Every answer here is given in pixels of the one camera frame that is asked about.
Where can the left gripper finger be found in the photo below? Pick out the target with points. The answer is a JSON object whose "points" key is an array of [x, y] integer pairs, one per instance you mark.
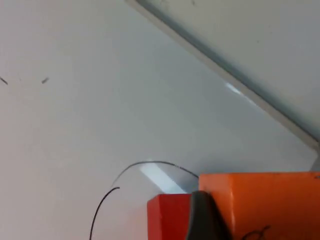
{"points": [[206, 220]]}

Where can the red cube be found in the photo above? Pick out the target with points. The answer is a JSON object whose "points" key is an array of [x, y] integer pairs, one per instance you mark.
{"points": [[167, 217]]}

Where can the orange cube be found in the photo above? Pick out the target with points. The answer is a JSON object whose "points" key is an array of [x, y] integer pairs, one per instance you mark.
{"points": [[270, 200]]}

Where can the grey-framed whiteboard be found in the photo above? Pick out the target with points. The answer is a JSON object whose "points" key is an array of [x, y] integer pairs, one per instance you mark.
{"points": [[100, 100]]}

